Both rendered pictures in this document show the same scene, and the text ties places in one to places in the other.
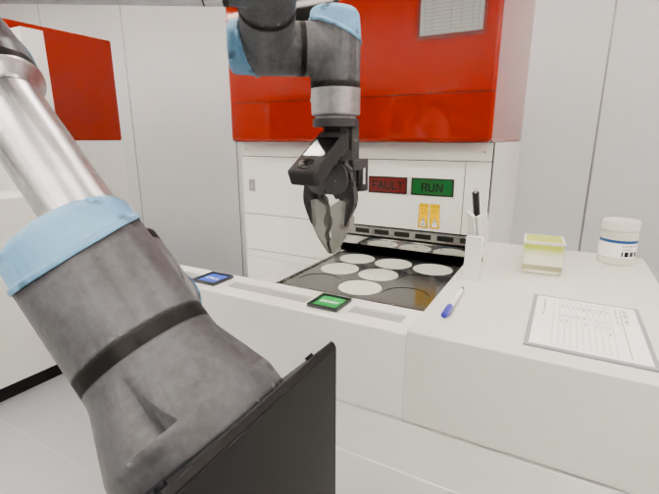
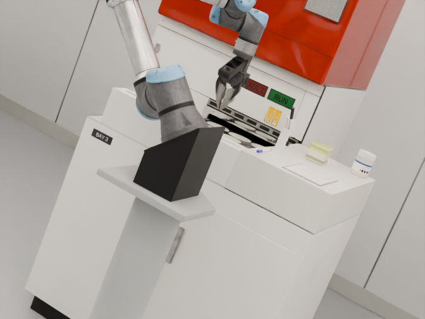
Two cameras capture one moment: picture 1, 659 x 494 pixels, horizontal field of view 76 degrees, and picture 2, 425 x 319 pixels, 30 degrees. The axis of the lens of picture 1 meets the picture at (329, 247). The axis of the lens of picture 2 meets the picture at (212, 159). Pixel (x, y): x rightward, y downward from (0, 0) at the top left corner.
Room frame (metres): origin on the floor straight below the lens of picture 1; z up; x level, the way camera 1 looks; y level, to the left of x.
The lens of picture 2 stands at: (-2.06, 0.30, 1.49)
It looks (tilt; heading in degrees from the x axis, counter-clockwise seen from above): 13 degrees down; 353
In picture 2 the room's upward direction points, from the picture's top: 22 degrees clockwise
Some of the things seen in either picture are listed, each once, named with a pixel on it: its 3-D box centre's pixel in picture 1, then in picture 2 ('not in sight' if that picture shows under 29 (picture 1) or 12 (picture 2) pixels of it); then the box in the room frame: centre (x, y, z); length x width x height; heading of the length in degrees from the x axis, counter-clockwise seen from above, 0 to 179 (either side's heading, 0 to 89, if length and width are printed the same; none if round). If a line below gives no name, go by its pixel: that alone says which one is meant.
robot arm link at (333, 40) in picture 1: (332, 49); (253, 25); (0.68, -0.01, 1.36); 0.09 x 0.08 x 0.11; 99
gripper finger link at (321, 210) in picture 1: (328, 222); (222, 95); (0.69, 0.00, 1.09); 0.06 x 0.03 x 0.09; 152
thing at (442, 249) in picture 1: (400, 256); (245, 136); (1.20, -0.21, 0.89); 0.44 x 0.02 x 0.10; 61
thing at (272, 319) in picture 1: (270, 326); (172, 135); (0.73, 0.11, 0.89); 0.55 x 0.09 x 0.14; 61
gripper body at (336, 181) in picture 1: (337, 158); (237, 69); (0.69, -0.01, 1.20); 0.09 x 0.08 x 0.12; 152
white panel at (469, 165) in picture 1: (348, 208); (222, 92); (1.30, -0.06, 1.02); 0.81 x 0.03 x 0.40; 61
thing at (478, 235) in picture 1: (476, 243); (286, 133); (0.80, -0.28, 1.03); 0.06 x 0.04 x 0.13; 151
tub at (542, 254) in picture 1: (541, 254); (319, 153); (0.84, -0.44, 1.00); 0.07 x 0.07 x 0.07; 65
